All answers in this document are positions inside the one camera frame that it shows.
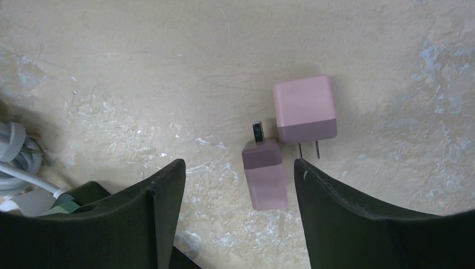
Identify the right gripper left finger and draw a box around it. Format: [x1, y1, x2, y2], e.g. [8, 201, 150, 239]
[1, 159, 197, 268]

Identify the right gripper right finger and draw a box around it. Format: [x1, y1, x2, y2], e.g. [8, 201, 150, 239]
[294, 159, 474, 268]

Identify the pink plug round socket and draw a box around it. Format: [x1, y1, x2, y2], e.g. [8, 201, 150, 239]
[241, 121, 288, 211]
[272, 75, 337, 159]

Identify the black power strip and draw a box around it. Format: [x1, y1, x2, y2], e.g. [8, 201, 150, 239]
[7, 180, 112, 218]

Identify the grey cable of left strip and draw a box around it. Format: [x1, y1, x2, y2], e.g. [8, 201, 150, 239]
[0, 120, 69, 201]

